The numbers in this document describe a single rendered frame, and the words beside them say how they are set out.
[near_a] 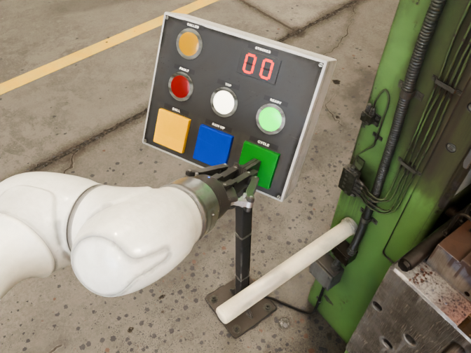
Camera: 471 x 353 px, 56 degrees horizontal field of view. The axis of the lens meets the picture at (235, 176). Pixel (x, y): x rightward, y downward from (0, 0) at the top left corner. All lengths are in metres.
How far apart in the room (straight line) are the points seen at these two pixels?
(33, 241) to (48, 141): 1.96
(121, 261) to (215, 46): 0.51
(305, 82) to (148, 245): 0.45
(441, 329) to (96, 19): 3.01
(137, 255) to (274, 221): 1.55
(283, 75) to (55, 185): 0.44
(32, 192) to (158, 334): 1.25
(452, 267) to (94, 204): 0.62
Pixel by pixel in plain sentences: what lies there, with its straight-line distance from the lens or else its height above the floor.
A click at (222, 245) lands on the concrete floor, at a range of 1.93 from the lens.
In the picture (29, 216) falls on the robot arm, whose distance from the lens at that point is 0.58.
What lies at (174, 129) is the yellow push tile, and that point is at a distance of 0.92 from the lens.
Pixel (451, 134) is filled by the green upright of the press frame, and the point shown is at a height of 1.07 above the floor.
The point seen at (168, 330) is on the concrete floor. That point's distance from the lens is 1.78.
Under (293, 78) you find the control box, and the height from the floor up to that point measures 1.16.
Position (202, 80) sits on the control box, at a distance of 0.88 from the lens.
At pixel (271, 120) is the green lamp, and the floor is 1.09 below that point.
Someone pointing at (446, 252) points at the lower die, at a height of 0.98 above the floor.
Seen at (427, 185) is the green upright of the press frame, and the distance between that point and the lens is 1.01.
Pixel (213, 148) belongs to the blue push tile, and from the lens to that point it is 0.88.
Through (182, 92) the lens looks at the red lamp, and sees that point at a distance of 0.90.
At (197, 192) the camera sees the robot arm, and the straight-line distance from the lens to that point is 0.59.
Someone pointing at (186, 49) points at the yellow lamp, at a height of 1.15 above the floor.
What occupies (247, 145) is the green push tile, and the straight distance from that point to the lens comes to 0.85.
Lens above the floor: 1.65
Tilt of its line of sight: 50 degrees down
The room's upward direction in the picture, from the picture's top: straight up
